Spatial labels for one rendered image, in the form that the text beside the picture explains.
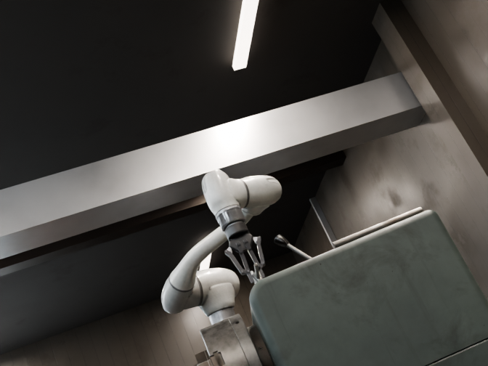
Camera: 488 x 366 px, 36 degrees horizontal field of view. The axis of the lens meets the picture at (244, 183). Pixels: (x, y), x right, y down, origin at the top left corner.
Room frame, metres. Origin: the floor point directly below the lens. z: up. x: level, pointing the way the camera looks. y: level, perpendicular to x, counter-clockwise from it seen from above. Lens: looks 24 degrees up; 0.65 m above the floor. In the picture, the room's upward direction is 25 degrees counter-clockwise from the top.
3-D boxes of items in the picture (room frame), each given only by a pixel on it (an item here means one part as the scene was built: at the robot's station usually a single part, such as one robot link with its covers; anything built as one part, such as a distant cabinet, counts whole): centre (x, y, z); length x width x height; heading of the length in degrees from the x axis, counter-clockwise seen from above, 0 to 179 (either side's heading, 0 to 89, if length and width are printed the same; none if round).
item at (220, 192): (2.37, 0.08, 1.69); 0.13 x 0.11 x 0.16; 127
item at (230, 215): (2.36, 0.09, 1.58); 0.09 x 0.09 x 0.06
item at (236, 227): (2.36, 0.09, 1.51); 0.08 x 0.07 x 0.09; 98
